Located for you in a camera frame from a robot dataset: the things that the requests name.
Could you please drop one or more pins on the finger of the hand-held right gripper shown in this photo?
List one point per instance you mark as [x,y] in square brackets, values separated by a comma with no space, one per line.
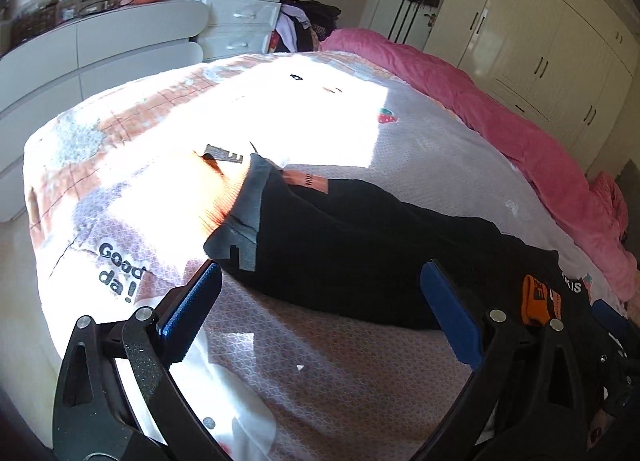
[610,318]

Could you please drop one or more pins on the cream wardrobe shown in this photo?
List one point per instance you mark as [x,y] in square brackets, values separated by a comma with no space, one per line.
[525,16]

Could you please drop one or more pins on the white dresser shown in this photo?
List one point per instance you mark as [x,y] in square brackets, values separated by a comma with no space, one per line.
[100,51]

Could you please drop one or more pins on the printed bed sheet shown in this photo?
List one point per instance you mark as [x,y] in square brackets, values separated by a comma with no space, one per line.
[425,141]

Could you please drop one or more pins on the pink blanket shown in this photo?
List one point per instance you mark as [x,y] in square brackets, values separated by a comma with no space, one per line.
[500,106]

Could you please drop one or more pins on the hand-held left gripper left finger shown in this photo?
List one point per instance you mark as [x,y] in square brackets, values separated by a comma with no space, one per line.
[192,301]

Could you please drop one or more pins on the pile of clothes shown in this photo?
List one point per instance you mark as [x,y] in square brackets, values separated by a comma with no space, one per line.
[305,26]

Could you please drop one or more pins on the black garment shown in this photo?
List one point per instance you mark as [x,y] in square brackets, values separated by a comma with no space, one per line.
[350,251]

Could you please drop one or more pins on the white cloth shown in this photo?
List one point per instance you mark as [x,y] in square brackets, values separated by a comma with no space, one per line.
[235,421]

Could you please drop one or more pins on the white plastic drawer unit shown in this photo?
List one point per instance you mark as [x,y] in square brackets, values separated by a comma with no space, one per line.
[240,16]

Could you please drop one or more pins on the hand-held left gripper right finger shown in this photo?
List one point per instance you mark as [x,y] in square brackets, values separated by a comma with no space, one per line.
[452,321]

